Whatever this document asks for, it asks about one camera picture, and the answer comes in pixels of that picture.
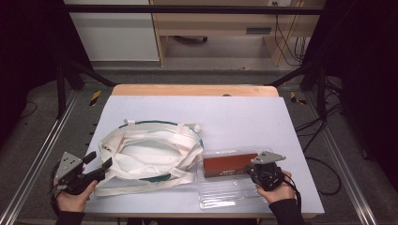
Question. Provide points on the black metal stand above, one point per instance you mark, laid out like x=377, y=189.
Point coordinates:
x=321, y=93
x=61, y=93

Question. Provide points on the pale table cover sheet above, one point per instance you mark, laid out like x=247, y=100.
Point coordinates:
x=225, y=118

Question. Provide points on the clear plastic tray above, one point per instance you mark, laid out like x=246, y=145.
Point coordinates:
x=225, y=190

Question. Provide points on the person's right hand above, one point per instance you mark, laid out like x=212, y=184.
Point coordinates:
x=278, y=193

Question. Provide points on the aluminium floor rail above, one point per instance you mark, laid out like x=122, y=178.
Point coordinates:
x=344, y=162
x=47, y=140

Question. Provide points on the grey power strip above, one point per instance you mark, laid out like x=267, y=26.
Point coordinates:
x=258, y=30

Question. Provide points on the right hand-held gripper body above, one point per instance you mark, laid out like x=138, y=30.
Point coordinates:
x=266, y=175

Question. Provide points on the white cabinet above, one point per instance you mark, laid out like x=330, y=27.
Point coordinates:
x=115, y=37

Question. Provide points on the person's left hand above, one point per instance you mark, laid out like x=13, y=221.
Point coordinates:
x=75, y=201

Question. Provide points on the wooden table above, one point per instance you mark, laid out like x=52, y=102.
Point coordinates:
x=187, y=90

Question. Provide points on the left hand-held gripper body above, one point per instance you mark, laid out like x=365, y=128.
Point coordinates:
x=70, y=173

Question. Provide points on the white canvas tote bag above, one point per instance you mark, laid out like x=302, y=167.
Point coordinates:
x=150, y=159

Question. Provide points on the dark curtain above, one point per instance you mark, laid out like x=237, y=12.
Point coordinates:
x=28, y=47
x=369, y=78

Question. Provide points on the yellow black tape strip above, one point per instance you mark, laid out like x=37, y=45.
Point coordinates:
x=295, y=98
x=95, y=97

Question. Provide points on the wooden desk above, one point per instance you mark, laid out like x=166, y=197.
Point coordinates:
x=219, y=22

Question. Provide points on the red-brown box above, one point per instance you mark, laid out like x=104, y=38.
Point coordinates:
x=226, y=165

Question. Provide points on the black crossbar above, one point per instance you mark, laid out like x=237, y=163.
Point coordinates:
x=187, y=9

